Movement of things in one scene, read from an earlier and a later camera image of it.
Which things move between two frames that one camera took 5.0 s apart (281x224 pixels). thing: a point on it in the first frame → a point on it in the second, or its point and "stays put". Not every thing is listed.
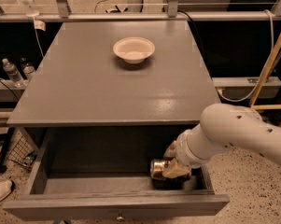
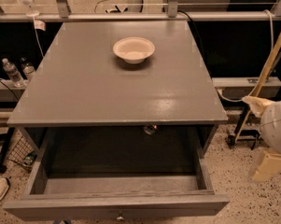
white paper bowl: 133,49 stays put
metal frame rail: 139,17 stays put
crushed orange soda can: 156,171 → 149,129
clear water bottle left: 13,72 stays put
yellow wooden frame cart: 254,106 stays put
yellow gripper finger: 170,153 → 257,105
